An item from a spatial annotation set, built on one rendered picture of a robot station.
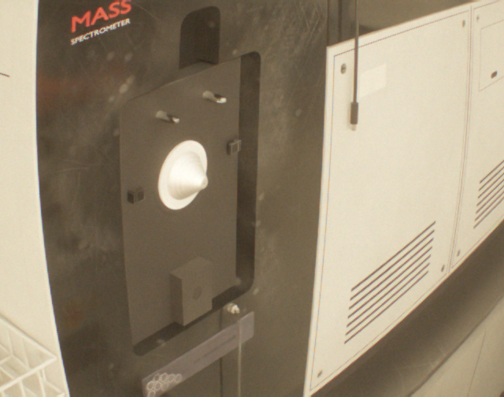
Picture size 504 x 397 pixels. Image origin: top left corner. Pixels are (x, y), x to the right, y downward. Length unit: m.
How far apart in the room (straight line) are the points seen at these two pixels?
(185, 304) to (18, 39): 0.35
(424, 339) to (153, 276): 0.68
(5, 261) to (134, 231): 0.14
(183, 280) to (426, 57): 0.48
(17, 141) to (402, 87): 0.58
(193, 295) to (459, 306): 0.73
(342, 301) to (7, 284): 0.51
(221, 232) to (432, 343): 0.60
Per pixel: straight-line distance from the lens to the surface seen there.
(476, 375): 1.70
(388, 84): 1.12
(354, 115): 1.04
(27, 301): 0.80
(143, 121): 0.80
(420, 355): 1.43
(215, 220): 0.93
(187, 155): 0.85
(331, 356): 1.22
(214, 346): 0.98
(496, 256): 1.72
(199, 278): 0.91
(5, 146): 0.74
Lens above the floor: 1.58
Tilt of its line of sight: 27 degrees down
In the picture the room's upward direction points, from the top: 2 degrees clockwise
